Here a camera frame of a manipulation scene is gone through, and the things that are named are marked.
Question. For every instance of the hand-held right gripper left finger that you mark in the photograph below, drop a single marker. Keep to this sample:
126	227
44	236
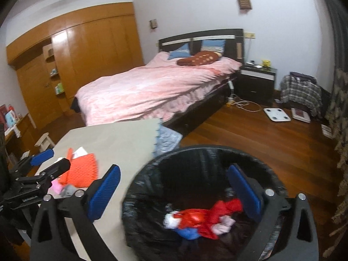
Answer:
104	193

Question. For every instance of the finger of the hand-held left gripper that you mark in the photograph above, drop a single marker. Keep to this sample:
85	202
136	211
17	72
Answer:
42	155
58	167

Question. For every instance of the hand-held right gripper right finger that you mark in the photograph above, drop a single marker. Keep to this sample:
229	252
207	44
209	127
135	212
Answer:
244	193

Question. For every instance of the pink face mask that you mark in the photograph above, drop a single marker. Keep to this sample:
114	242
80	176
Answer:
56	187

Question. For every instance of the orange foam net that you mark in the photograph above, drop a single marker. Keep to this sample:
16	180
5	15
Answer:
80	170

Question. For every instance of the red cloth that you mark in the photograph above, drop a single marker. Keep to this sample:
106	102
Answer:
225	208

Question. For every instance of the grey sock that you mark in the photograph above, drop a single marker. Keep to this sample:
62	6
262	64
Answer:
68	190

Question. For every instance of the pink sock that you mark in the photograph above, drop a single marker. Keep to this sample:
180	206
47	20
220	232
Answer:
224	226

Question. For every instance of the red plastic bag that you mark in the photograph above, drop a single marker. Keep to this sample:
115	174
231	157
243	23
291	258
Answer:
193	217

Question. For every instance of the trash bin with black bag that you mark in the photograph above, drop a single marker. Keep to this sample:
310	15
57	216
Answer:
190	174

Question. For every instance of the blue plastic bag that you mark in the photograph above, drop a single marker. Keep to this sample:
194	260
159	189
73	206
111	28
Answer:
187	233

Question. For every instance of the white crumpled cloth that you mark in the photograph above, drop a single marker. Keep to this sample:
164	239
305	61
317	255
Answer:
25	154

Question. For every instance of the small white stool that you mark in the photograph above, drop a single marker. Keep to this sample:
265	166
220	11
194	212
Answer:
43	138

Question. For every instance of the wooden desk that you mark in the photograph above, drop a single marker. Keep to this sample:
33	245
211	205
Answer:
24	130

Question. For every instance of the blue quilted cloth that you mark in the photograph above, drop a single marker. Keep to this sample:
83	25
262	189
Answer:
167	138

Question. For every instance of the small shelf items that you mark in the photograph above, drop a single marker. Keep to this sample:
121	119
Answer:
53	72

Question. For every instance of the white bathroom scale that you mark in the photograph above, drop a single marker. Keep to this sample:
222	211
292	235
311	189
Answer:
276	114

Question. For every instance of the white power strip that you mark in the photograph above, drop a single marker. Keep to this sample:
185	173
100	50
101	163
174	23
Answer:
230	102

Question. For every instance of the scale with brown top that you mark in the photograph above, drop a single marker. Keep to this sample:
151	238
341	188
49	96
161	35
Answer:
300	114

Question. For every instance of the small white box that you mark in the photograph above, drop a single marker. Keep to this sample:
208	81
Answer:
326	131

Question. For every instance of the black nightstand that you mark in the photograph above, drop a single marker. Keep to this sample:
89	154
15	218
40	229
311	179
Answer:
257	87

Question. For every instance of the white bed controller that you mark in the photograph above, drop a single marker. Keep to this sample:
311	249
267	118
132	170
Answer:
231	85

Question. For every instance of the bed with pink cover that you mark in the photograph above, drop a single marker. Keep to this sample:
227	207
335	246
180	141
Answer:
146	92

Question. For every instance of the plaid cloth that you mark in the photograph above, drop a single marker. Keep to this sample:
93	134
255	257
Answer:
299	92

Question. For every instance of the wooden wardrobe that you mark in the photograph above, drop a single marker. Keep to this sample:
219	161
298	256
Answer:
100	46

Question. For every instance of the dark jacket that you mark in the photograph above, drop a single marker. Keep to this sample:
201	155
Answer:
301	76

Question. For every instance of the yellow plush toy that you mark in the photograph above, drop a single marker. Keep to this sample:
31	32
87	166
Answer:
266	63

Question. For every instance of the patterned dark curtain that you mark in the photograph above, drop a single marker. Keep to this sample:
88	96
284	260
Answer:
339	100

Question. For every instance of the dark red dotted pillow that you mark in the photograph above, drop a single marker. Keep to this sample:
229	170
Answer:
198	58

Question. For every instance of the blue pillow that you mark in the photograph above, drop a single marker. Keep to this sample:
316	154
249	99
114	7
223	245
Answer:
213	45
180	49

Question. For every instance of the wall socket panel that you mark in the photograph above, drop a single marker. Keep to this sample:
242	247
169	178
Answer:
250	35

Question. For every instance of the dark wooden bed frame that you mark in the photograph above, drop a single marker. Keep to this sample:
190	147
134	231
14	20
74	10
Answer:
214	32

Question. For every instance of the small brown wall lamp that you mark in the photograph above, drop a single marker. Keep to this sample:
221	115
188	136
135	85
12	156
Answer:
153	24

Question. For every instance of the large brown wall lamp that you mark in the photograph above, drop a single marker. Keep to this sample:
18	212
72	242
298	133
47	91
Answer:
244	2

